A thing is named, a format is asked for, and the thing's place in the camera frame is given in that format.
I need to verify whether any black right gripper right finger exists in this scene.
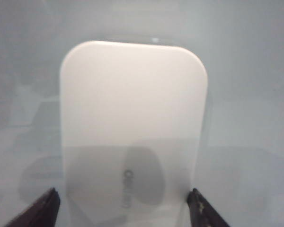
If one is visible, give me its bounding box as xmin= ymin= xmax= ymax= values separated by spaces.
xmin=186 ymin=188 xmax=231 ymax=227

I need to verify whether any white glass whiteboard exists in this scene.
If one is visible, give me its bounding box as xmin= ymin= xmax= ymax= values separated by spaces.
xmin=0 ymin=0 xmax=284 ymax=227

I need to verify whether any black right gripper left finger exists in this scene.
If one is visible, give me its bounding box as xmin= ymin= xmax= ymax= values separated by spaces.
xmin=3 ymin=187 xmax=61 ymax=227

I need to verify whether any white whiteboard eraser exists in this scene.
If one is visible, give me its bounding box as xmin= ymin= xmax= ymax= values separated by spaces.
xmin=59 ymin=40 xmax=209 ymax=227

